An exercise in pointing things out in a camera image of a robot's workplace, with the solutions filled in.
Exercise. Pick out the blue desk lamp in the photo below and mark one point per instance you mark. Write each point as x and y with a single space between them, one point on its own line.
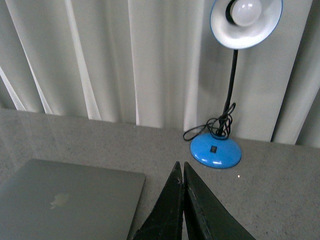
236 25

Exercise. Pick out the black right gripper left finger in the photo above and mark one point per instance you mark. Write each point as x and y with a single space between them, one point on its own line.
165 221

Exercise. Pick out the white curtain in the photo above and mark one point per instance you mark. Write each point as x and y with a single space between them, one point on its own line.
156 63

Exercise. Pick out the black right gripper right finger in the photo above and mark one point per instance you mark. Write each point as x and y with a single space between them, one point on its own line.
206 218

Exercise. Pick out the grey laptop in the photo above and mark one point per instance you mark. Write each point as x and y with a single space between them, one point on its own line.
49 200

